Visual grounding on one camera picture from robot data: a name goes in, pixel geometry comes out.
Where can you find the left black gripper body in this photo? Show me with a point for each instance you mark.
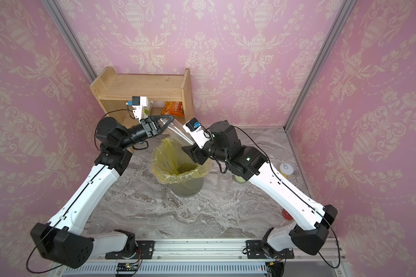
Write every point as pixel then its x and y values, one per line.
pixel 148 128

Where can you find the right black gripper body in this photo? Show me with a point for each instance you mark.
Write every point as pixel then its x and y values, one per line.
pixel 203 154

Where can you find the white lid glass jar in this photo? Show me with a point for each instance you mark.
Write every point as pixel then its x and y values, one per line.
pixel 177 132

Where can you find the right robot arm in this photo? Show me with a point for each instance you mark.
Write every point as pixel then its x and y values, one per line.
pixel 312 220

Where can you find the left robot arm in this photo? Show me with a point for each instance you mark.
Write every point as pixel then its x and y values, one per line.
pixel 60 240

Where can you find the green mung beans pile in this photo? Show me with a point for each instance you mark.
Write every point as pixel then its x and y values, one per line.
pixel 186 167

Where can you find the orange snack bag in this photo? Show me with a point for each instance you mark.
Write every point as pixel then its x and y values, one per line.
pixel 173 108

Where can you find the green white juice carton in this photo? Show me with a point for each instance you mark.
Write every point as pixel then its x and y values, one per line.
pixel 147 110

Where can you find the yellow plastic bin liner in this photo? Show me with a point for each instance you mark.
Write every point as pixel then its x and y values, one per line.
pixel 167 157

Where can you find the grey mesh trash bin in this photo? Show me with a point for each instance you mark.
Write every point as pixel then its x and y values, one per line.
pixel 187 189

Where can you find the wooden two-tier shelf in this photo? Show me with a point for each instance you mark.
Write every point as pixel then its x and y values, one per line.
pixel 113 91

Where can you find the white lid yellow jar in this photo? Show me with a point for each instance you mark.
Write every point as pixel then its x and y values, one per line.
pixel 286 170

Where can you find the red can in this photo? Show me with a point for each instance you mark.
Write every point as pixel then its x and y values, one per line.
pixel 286 215

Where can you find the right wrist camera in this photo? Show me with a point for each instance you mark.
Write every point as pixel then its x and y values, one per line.
pixel 198 132

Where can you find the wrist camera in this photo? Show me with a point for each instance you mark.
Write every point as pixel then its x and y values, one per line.
pixel 198 132
pixel 136 107

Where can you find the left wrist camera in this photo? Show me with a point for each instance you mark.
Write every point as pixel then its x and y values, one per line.
pixel 136 107

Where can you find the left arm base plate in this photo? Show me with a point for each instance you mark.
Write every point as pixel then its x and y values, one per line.
pixel 144 250

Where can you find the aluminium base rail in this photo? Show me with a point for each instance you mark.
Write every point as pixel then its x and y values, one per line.
pixel 214 258

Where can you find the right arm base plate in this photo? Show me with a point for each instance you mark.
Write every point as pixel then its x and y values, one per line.
pixel 256 249

